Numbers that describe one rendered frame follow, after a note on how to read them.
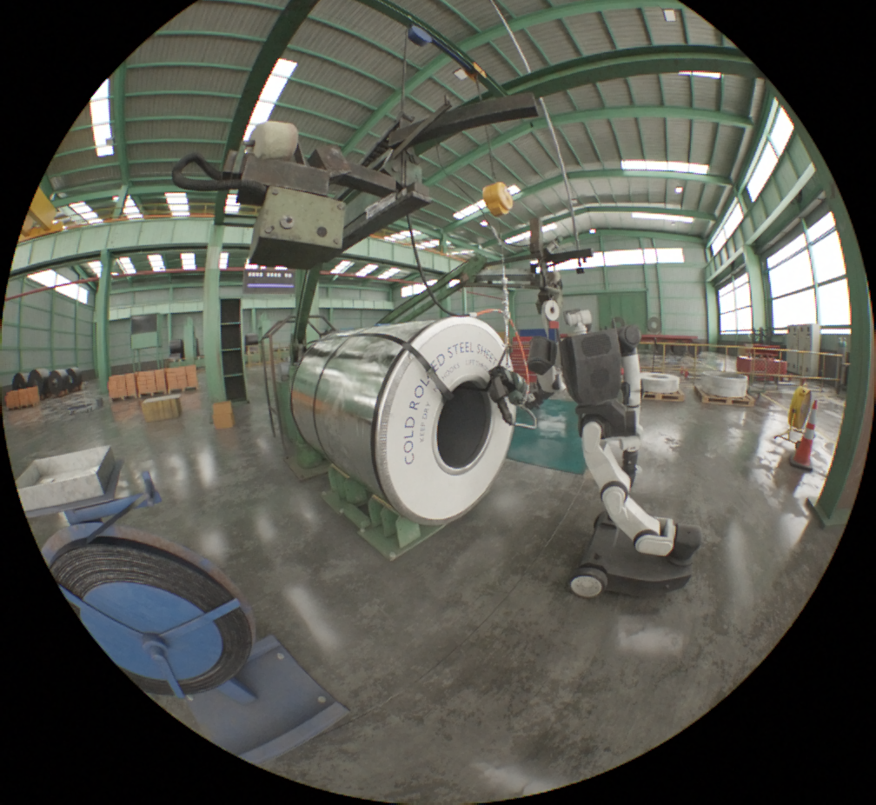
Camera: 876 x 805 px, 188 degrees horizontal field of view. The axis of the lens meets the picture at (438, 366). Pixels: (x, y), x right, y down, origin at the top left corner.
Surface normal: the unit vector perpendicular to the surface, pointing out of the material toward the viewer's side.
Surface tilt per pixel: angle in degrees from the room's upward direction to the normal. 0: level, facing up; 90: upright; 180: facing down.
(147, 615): 90
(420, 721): 0
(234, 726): 0
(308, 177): 90
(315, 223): 89
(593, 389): 100
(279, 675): 0
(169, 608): 90
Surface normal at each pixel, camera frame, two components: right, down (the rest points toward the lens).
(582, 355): -0.28, 0.04
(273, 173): 0.73, 0.05
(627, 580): -0.66, 0.11
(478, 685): -0.04, -0.99
